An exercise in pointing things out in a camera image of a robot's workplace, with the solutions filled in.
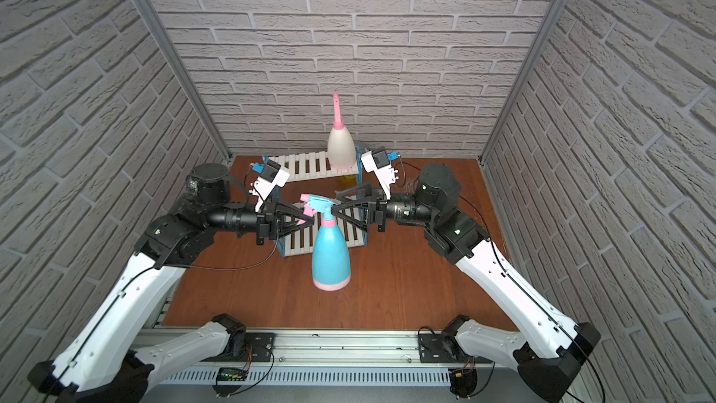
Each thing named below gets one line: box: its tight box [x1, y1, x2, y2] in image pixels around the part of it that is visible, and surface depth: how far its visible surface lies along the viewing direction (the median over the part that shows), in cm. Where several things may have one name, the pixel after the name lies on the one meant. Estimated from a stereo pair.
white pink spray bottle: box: [327, 92, 358, 172], surface depth 77 cm
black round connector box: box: [449, 367, 479, 399], surface depth 72 cm
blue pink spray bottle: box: [300, 194, 352, 292], surface depth 55 cm
